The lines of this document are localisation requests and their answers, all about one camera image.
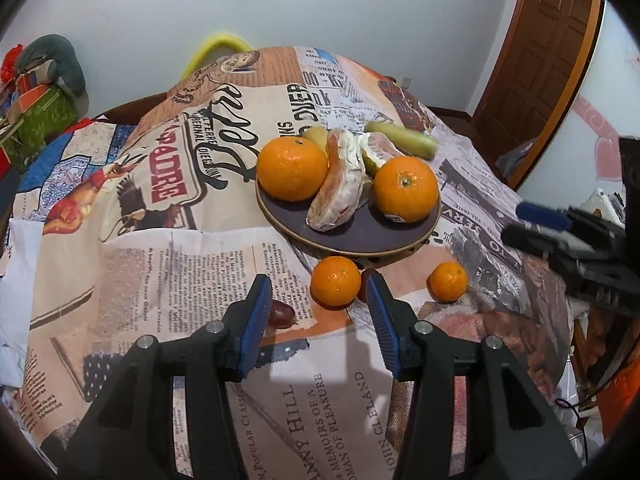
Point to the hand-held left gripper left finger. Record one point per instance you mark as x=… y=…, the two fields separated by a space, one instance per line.
x=255 y=330

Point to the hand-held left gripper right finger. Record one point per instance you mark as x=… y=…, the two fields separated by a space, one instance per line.
x=382 y=327

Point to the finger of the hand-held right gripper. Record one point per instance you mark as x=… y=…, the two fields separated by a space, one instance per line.
x=530 y=237
x=542 y=214

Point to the small orange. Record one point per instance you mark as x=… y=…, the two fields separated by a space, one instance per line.
x=448 y=282
x=335 y=281

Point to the dark purple plate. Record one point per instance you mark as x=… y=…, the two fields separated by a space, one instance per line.
x=365 y=237

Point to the large orange with sticker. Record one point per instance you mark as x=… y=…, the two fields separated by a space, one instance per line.
x=406 y=189

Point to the pink peeled pomelo piece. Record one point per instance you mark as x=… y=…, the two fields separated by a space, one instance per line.
x=335 y=185

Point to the sugarcane piece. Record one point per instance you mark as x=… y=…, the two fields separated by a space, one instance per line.
x=400 y=137
x=316 y=135

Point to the large plain orange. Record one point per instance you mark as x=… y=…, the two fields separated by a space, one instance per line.
x=292 y=168

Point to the pomelo piece with green rind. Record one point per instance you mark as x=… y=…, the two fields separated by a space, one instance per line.
x=382 y=152

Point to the red date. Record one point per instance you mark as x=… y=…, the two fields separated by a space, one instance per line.
x=369 y=279
x=281 y=313

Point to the newspaper print blanket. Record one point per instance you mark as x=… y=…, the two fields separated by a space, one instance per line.
x=175 y=260

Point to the orange quilted cloth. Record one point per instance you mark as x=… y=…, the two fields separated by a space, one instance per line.
x=620 y=395

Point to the white wardrobe door with hearts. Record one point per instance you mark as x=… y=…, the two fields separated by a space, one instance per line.
x=600 y=85

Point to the brown wooden door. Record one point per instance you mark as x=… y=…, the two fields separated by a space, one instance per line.
x=540 y=70

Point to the white cloth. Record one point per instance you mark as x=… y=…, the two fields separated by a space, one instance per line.
x=15 y=300

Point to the blue patterned quilt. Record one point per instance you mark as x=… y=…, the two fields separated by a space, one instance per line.
x=70 y=160

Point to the yellow foam tube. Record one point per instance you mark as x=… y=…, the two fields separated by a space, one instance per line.
x=215 y=42

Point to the green patterned bag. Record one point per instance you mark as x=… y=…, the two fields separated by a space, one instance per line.
x=45 y=125

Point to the orange box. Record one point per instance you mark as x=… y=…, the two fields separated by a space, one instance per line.
x=32 y=95

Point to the grey pillow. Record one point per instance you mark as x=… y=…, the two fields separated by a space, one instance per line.
x=55 y=55

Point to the red plastic bag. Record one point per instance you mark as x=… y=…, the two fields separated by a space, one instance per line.
x=10 y=62

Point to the dark wooden bed frame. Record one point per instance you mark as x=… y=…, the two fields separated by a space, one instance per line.
x=125 y=107

